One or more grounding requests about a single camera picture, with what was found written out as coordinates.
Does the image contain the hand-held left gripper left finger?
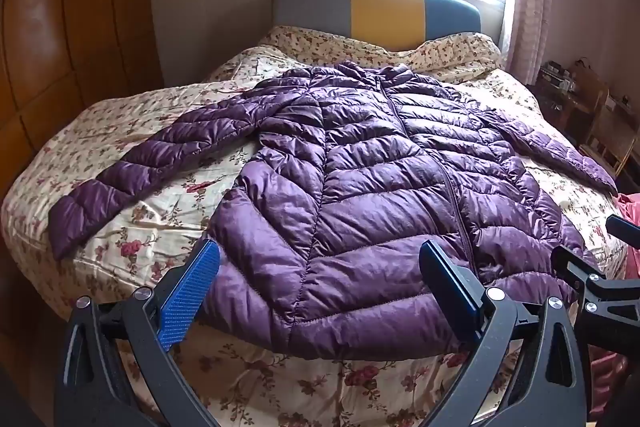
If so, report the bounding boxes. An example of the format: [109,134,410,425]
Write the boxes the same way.
[54,238,222,427]

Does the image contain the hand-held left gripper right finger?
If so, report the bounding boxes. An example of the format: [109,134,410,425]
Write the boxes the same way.
[419,239,587,427]

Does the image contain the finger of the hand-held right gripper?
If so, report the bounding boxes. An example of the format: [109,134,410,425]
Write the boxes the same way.
[552,245,640,323]
[606,214,640,250]

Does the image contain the purple down jacket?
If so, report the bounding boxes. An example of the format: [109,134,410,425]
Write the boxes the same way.
[48,61,619,360]

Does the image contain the red ruffled cloth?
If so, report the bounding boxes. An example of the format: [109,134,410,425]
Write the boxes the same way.
[614,192,640,250]

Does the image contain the floral bed quilt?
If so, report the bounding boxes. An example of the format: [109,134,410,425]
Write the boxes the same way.
[0,42,631,427]

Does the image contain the wooden chair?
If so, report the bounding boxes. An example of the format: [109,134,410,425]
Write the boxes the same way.
[582,72,638,172]

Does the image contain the small-flower print pillow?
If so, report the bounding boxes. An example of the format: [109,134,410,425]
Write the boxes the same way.
[257,26,503,74]

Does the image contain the brown wooden wardrobe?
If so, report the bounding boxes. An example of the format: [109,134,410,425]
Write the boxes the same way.
[0,0,166,358]

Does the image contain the grey yellow blue headboard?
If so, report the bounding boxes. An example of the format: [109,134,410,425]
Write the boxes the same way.
[271,0,482,52]

